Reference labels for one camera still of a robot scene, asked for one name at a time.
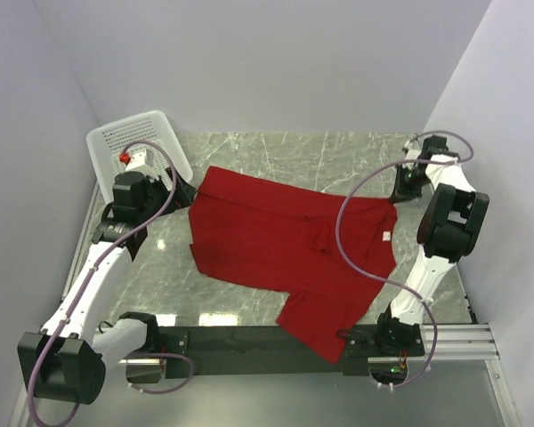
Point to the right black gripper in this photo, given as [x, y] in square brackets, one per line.
[400, 192]

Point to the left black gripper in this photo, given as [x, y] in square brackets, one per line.
[183, 196]

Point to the red t shirt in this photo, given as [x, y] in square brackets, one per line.
[267, 235]

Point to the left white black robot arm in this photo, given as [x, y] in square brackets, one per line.
[66, 360]

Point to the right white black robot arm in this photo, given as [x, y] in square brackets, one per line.
[448, 231]

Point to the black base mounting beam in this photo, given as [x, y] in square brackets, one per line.
[269, 350]

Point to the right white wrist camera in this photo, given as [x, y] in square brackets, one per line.
[412, 150]

